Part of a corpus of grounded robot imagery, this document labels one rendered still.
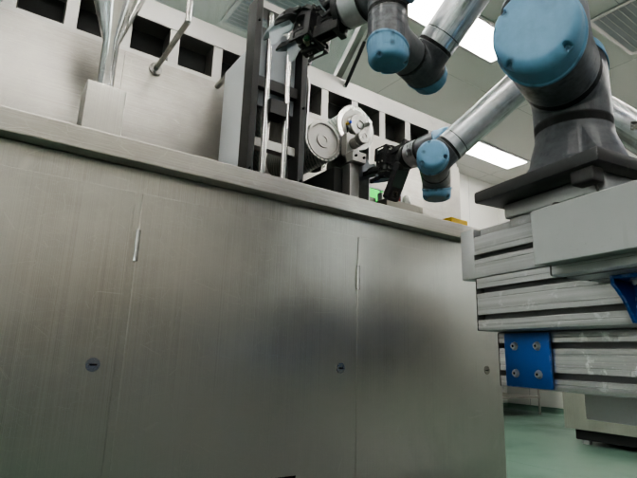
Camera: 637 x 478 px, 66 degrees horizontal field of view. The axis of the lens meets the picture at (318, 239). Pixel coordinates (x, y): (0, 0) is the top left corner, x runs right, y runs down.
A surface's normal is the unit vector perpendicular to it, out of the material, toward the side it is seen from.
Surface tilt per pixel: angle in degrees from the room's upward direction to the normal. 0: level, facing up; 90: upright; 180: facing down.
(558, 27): 98
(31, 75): 90
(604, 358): 90
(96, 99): 90
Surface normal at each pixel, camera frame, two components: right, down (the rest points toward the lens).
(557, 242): -0.90, -0.13
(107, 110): 0.57, -0.17
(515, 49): -0.62, -0.07
